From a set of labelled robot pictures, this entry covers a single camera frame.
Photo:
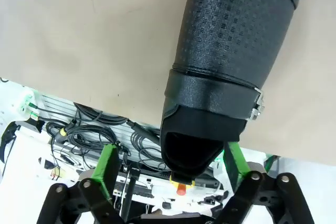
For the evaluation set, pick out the yellow red emergency stop button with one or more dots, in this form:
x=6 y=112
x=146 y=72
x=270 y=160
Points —
x=181 y=188

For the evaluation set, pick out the aluminium table frame rail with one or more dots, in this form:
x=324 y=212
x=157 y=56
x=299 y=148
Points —
x=57 y=103

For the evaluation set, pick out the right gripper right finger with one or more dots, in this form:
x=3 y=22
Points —
x=241 y=176

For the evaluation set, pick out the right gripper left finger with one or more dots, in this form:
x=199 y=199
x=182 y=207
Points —
x=102 y=179

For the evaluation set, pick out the white device with green lights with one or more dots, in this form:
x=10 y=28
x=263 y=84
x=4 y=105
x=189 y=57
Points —
x=26 y=103

